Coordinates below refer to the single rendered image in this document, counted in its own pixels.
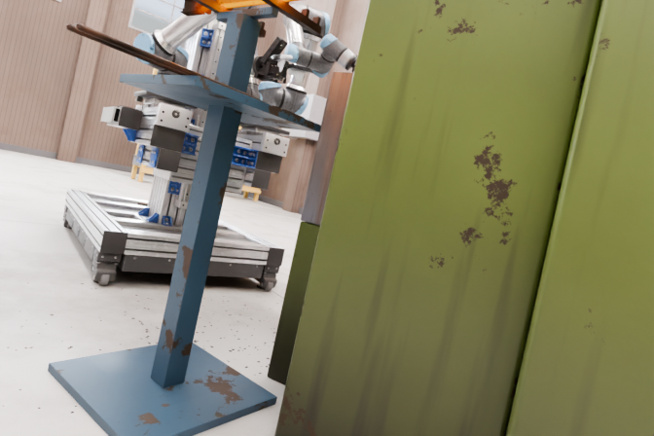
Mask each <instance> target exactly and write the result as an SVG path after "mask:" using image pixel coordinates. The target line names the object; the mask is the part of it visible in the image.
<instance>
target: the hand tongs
mask: <svg viewBox="0 0 654 436"><path fill-rule="evenodd" d="M66 28H67V30H69V31H71V32H74V33H76V34H79V35H81V36H84V37H86V38H89V39H91V40H93V41H95V42H98V43H100V44H103V45H105V46H108V47H110V48H113V49H115V50H118V51H120V52H123V53H125V54H128V55H132V56H134V57H137V58H139V59H142V60H144V61H147V62H149V63H152V64H154V65H157V66H159V67H161V68H163V69H166V70H168V71H171V72H173V73H176V74H178V75H192V76H200V77H202V78H204V79H206V80H209V81H211V82H214V83H216V84H219V85H221V86H224V87H226V88H229V89H231V90H234V91H238V92H240V93H243V94H245V95H248V96H250V97H253V98H255V99H258V100H260V101H263V100H261V99H259V98H257V97H254V96H252V95H250V94H247V93H245V92H242V91H239V90H236V89H234V88H232V87H229V86H227V85H225V84H222V83H220V82H218V81H215V80H213V79H210V78H208V77H206V76H203V75H201V74H200V73H197V72H195V71H193V70H190V69H188V68H185V67H183V66H181V65H178V64H176V63H174V62H171V61H169V60H167V59H164V58H162V57H159V56H157V55H155V54H151V53H149V52H146V51H144V50H141V49H139V48H137V47H135V46H133V45H131V44H128V43H126V42H124V41H121V40H119V39H116V38H114V37H112V36H109V35H107V34H105V33H102V32H100V31H98V30H95V29H93V28H90V27H88V26H86V25H83V24H81V23H77V24H76V25H73V24H71V23H68V24H67V25H66ZM263 102H265V101H263ZM265 103H267V102H265Z"/></svg>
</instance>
